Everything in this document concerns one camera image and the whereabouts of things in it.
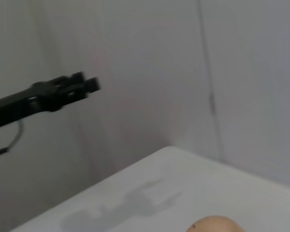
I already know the cream bun with orange patch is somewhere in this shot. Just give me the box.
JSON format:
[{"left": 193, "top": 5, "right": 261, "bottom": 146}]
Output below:
[{"left": 189, "top": 215, "right": 245, "bottom": 232}]

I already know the thin grey gripper cable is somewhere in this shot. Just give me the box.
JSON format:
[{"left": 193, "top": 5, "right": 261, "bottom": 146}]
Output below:
[{"left": 0, "top": 120, "right": 24, "bottom": 158}]

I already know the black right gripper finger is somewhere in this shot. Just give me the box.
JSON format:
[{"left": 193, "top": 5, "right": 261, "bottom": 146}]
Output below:
[{"left": 0, "top": 71, "right": 102, "bottom": 129}]

